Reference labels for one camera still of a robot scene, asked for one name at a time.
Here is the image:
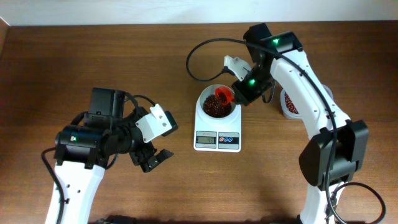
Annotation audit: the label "red plastic measuring scoop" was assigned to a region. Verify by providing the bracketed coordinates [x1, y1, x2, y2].
[215, 86, 252, 106]

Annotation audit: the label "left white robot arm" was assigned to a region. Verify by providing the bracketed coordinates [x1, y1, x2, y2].
[41, 88, 178, 223]

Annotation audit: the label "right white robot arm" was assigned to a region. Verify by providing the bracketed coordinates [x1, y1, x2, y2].
[232, 23, 369, 223]

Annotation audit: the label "white digital kitchen scale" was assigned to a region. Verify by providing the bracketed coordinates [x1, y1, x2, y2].
[193, 94, 242, 152]

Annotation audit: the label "red beans in container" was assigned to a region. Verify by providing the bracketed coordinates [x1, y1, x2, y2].
[284, 93, 299, 114]

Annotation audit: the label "clear plastic bean container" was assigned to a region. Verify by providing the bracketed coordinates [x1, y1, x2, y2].
[280, 83, 334, 121]

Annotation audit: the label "white round bowl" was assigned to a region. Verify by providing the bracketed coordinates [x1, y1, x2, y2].
[198, 85, 236, 119]

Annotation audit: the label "red beans in bowl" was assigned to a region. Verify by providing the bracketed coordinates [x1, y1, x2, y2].
[203, 93, 232, 118]

